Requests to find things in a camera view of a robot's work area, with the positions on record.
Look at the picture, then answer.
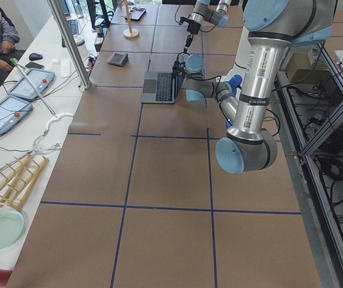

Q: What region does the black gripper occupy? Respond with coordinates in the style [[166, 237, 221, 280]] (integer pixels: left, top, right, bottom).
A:
[[172, 60, 185, 77], [179, 17, 201, 34]]

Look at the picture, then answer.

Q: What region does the grey laptop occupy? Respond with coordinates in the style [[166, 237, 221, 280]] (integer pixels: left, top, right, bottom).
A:
[[141, 71, 184, 104]]

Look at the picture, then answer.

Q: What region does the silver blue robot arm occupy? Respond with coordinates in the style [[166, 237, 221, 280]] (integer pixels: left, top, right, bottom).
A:
[[178, 0, 231, 35], [173, 1, 337, 173]]

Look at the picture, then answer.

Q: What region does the round wooden stand base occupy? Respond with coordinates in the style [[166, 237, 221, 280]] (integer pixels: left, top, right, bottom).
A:
[[122, 0, 139, 39]]

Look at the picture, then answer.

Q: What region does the white jar with lid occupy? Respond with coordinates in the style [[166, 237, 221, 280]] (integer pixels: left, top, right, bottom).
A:
[[73, 35, 88, 59]]

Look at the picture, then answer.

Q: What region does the white remote bar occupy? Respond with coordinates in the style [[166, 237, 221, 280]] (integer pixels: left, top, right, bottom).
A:
[[60, 58, 71, 78]]

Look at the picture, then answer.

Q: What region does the cardboard box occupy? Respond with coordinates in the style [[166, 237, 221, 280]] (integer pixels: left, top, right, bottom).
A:
[[286, 53, 315, 84]]

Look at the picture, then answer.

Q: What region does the upper teach pendant tablet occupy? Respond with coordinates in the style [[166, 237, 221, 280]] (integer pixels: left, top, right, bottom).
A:
[[7, 67, 56, 101]]

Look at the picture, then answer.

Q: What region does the teach pendant tablet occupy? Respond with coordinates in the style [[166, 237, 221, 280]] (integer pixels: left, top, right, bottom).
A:
[[7, 67, 56, 101], [0, 96, 32, 136]]

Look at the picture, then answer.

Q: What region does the black computer mouse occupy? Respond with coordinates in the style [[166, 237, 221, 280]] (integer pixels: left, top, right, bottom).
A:
[[29, 53, 43, 61]]

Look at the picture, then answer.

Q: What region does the black smartphone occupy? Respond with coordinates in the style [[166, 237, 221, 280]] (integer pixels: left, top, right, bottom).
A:
[[25, 62, 44, 69]]

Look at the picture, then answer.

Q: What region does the lower teach pendant tablet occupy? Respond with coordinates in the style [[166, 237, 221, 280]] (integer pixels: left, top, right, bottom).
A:
[[0, 96, 32, 136]]

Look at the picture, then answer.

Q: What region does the wooden dish rack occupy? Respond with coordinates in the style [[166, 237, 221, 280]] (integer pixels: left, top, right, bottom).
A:
[[0, 154, 49, 211]]

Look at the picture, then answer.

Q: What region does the pale green glass plate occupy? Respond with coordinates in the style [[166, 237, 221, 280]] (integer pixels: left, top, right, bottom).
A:
[[0, 209, 25, 250]]

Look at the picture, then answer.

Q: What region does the aluminium frame post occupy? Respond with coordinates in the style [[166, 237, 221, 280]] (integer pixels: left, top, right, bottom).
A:
[[47, 0, 91, 90]]

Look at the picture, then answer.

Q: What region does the white curved plastic chain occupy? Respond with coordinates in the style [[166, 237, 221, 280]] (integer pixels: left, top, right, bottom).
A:
[[32, 112, 74, 154]]

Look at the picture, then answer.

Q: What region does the green handled metal rod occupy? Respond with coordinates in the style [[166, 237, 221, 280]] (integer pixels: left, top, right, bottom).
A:
[[10, 58, 59, 119]]

